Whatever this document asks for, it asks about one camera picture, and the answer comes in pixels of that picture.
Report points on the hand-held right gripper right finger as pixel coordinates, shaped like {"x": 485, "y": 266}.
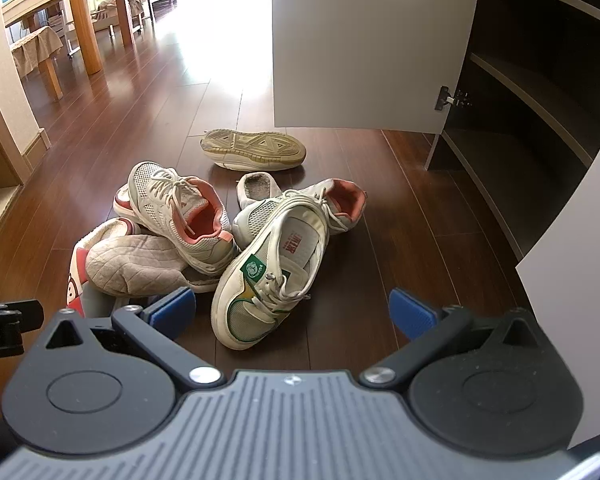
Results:
{"x": 412, "y": 312}

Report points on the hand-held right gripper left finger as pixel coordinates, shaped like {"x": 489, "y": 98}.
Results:
{"x": 172, "y": 307}

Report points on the beige quilted slipper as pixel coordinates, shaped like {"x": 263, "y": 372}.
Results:
{"x": 140, "y": 265}
{"x": 260, "y": 187}

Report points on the red and grey slipper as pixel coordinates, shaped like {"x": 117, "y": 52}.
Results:
{"x": 75, "y": 285}

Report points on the pink-lined grey sneaker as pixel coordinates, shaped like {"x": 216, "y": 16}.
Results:
{"x": 160, "y": 195}
{"x": 347, "y": 205}

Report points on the metal door hinge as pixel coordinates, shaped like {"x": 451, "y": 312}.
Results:
{"x": 445, "y": 98}

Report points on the wooden chair with beige cover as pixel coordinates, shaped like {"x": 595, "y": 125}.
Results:
{"x": 32, "y": 47}
{"x": 125, "y": 7}

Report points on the wooden dining table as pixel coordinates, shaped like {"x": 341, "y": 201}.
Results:
{"x": 82, "y": 25}

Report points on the white metal frame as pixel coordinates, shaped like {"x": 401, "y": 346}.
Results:
{"x": 67, "y": 30}

